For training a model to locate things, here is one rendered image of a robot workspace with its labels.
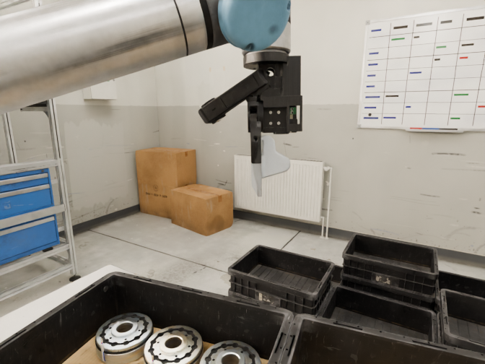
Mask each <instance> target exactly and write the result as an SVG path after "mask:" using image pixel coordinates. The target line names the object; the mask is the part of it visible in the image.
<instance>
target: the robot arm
mask: <svg viewBox="0 0 485 364"><path fill-rule="evenodd" d="M228 43H230V44H231V45H233V46H234V47H237V48H240V49H242V55H243V56H244V57H243V67H244V68H245V69H249V70H256V71H254V72H253V73H252V74H250V75H249V76H247V77H246V78H244V79H243V80H241V81H240V82H238V83H237V84H236V85H234V86H233V87H231V88H229V89H228V90H227V91H226V92H224V93H222V94H221V95H220V96H218V97H216V98H214V97H213V98H212V99H210V100H207V101H206V102H205V103H204V104H203V105H202V106H201V109H199V110H198V114H199V115H200V117H201V118H202V120H203V121H204V123H205V124H211V123H212V124H215V123H216V122H220V121H221V120H222V119H223V118H224V117H225V116H226V115H225V114H226V113H227V112H229V111H230V110H232V109H233V108H235V107H236V106H238V105H239V104H241V103H242V102H243V101H245V100H246V102H247V104H248V133H250V150H251V183H252V187H253V189H254V191H255V193H256V194H257V196H262V178H266V177H269V176H274V175H276V174H280V173H284V172H286V171H288V169H289V168H290V160H289V158H288V157H285V156H284V155H283V154H281V153H279V152H277V151H276V146H275V141H274V139H273V138H272V137H271V136H267V135H263V136H261V132H262V133H273V134H289V133H297V131H302V95H301V56H290V55H289V54H290V52H291V0H63V1H57V2H54V3H51V4H46V5H43V6H38V7H35V8H32V9H26V10H23V11H20V12H15V13H11V14H6V15H3V16H0V115H1V114H4V113H8V112H10V111H15V110H17V109H20V108H23V107H27V106H29V105H33V104H36V103H40V102H43V101H45V100H50V99H52V98H56V97H58V96H61V95H65V94H68V93H70V92H75V91H77V90H81V89H84V88H87V87H91V86H93V85H98V84H100V83H103V82H106V81H109V80H112V79H116V78H119V77H123V76H126V75H128V74H132V73H135V72H139V71H141V70H144V69H148V68H151V67H153V66H157V65H160V64H164V63H167V62H169V61H174V60H176V59H180V58H183V57H186V56H189V55H192V54H195V53H199V52H202V51H206V50H209V49H212V48H216V47H218V46H223V45H225V44H228ZM270 72H273V74H274V75H273V76H269V74H270ZM297 105H299V106H300V123H299V124H297ZM261 142H262V152H261Z"/></svg>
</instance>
